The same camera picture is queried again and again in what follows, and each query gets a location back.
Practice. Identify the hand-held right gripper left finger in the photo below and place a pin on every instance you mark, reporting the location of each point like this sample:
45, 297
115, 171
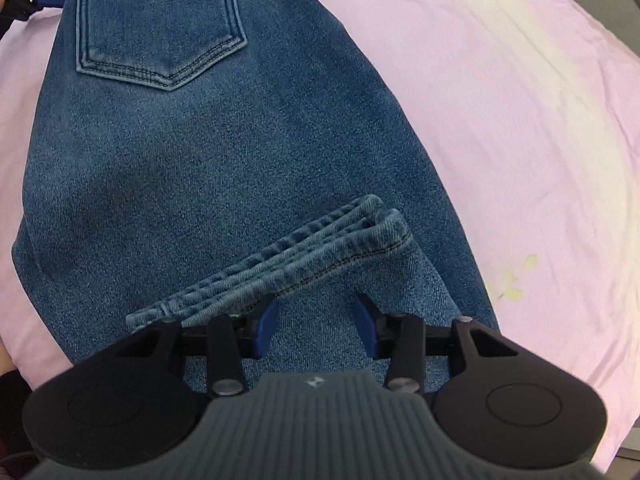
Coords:
267, 327

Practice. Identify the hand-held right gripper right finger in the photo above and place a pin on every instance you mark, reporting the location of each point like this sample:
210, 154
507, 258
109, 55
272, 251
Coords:
365, 330

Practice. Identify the blue denim pants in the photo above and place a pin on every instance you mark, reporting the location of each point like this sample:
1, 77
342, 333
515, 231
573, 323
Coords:
200, 160

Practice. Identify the pink floral blanket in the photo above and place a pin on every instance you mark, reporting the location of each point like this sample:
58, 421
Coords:
500, 135

